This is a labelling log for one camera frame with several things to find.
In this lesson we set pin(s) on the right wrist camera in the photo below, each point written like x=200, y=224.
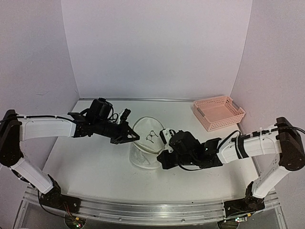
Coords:
x=166, y=135

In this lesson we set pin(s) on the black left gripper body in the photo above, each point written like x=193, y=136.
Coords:
x=102, y=129

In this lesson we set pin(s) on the aluminium front rail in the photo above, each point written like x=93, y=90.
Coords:
x=97, y=213

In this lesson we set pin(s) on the pink plastic basket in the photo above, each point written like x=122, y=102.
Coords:
x=217, y=112

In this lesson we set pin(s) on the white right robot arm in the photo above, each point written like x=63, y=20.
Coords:
x=281, y=144

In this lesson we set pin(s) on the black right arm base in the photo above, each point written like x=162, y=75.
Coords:
x=243, y=206

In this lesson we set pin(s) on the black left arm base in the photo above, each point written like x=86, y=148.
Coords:
x=55, y=199

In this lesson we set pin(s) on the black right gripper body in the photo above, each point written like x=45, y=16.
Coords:
x=188, y=159

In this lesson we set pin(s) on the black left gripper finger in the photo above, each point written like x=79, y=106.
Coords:
x=119, y=140
x=128, y=134

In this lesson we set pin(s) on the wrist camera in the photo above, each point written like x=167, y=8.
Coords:
x=124, y=115
x=166, y=135

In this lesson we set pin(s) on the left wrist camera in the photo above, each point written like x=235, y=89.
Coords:
x=124, y=115

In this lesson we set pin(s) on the white mesh laundry bag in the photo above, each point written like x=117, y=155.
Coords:
x=144, y=152

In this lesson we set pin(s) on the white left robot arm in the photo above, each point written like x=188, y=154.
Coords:
x=26, y=140

